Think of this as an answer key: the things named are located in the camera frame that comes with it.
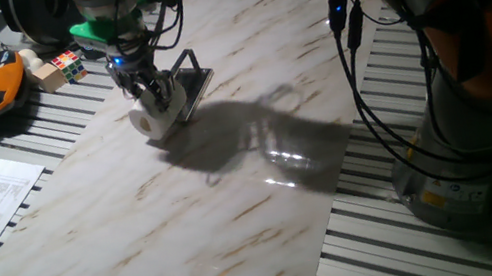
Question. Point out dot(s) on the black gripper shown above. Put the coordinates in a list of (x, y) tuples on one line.
[(134, 63)]

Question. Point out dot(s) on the white toilet paper roll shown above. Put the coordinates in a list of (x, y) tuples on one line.
[(154, 121)]

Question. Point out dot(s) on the silver and orange robot arm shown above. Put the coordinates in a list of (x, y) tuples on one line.
[(472, 67)]

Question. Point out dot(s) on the shiny metal paper roll holder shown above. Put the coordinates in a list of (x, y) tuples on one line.
[(196, 86)]

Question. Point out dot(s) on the colourful rubik's cube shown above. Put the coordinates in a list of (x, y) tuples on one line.
[(70, 67)]

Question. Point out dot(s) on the plain wooden cube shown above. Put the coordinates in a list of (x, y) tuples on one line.
[(49, 79)]

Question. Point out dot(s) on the white marble pattern mat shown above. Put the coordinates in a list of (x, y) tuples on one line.
[(163, 213)]

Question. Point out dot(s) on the white rounded figurine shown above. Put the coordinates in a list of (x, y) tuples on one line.
[(30, 59)]

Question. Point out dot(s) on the black filament spool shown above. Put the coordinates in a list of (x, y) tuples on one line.
[(37, 17)]

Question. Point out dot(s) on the green gripper mount flange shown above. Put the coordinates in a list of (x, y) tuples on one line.
[(97, 31)]

